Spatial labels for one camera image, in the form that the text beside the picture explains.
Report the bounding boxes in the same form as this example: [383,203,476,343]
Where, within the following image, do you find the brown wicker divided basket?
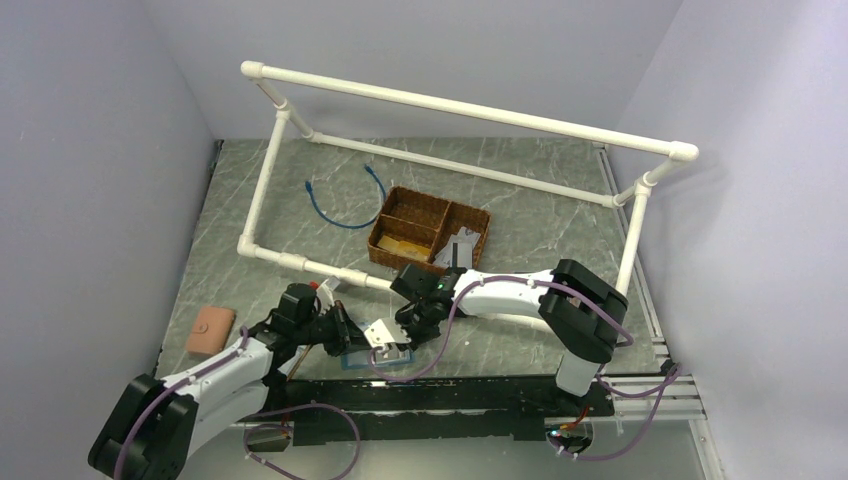
[367,186,492,274]

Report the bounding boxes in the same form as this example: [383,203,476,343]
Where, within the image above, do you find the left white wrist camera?
[310,277,342,310]

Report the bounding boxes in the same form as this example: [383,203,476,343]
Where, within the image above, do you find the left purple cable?
[112,324,266,480]

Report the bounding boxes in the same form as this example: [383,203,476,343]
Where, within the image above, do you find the purple cable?
[112,324,266,480]
[368,276,684,464]

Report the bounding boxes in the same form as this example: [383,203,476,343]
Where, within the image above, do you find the gold cards in basket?
[377,235,431,262]

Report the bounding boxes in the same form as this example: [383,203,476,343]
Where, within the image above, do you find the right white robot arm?
[390,259,633,415]

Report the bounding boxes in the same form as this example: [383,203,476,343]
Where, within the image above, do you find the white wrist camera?
[310,277,342,310]
[363,319,410,358]

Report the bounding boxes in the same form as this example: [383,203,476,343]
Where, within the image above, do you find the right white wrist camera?
[363,319,410,358]

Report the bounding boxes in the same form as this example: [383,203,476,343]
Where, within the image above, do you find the white PVC pipe frame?
[237,61,700,294]

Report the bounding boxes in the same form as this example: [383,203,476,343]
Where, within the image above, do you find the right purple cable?
[368,276,684,464]

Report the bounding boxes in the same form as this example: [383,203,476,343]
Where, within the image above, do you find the grey cards in basket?
[433,227,481,269]

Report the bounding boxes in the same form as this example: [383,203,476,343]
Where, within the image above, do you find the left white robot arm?
[87,283,371,479]

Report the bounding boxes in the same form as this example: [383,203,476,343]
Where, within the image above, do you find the blue ethernet cable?
[304,163,388,231]

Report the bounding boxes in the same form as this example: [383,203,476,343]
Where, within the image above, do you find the blue card holder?
[341,345,414,370]

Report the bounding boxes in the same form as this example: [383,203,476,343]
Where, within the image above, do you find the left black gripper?
[294,299,372,356]

